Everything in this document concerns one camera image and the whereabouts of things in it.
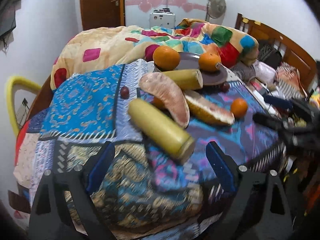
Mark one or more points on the pink cloth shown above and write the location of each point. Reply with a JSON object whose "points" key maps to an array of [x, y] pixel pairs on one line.
{"points": [[266, 72]]}

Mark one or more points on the large orange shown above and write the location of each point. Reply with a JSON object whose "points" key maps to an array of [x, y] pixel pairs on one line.
{"points": [[166, 57]]}

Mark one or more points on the black bag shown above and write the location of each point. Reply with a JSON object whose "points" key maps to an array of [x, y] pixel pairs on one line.
{"points": [[271, 52]]}

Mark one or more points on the grey cloth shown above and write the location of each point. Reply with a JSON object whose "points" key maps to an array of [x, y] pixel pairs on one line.
{"points": [[243, 71]]}

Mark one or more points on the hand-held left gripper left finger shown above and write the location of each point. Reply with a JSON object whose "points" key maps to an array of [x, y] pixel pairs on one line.
{"points": [[101, 166]]}

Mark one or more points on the dark hanging cloth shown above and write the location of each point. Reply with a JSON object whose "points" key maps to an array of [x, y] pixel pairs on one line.
{"points": [[8, 22]]}

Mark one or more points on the brown wooden door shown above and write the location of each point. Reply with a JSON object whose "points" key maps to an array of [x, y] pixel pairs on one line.
{"points": [[101, 3]]}

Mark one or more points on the purple plate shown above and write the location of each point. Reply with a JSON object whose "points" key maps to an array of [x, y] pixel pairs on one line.
{"points": [[192, 66]]}

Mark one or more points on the white appliance with knobs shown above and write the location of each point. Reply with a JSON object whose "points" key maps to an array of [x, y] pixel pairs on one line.
{"points": [[162, 19]]}

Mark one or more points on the standing fan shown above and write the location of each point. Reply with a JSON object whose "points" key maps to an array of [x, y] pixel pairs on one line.
{"points": [[216, 6]]}

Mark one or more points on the pink peeled pomelo segment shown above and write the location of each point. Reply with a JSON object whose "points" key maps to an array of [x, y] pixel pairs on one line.
{"points": [[168, 100]]}

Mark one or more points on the pomelo wedge with yellow rind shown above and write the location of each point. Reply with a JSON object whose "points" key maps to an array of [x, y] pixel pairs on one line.
{"points": [[208, 111]]}

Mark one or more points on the long yellow sugarcane piece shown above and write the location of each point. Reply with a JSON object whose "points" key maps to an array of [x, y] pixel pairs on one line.
{"points": [[160, 129]]}

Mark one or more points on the short yellow sugarcane piece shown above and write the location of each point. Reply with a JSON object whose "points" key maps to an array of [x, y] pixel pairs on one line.
{"points": [[186, 79]]}

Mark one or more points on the colourful patchwork blanket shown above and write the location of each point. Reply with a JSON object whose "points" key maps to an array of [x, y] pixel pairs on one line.
{"points": [[105, 47]]}

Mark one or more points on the dark red grape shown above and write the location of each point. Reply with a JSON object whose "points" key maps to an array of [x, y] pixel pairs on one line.
{"points": [[124, 92], [225, 87]]}

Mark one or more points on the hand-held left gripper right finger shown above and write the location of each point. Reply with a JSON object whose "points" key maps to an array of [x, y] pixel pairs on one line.
{"points": [[221, 166]]}

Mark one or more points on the blue patterned batik cloth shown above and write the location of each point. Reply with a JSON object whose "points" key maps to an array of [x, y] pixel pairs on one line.
{"points": [[85, 110]]}

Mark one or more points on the orange with sticker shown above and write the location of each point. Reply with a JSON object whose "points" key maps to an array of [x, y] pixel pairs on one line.
{"points": [[209, 62]]}

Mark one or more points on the yellow chair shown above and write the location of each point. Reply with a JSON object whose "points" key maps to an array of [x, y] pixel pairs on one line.
{"points": [[11, 97]]}

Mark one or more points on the small tangerine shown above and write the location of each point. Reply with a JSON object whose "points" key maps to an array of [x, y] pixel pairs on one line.
{"points": [[239, 108]]}

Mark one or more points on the wooden headboard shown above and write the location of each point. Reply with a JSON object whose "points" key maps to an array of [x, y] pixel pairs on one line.
{"points": [[292, 50]]}

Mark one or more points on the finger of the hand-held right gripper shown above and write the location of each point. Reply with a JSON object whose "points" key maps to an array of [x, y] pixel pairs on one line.
{"points": [[302, 108], [268, 122]]}

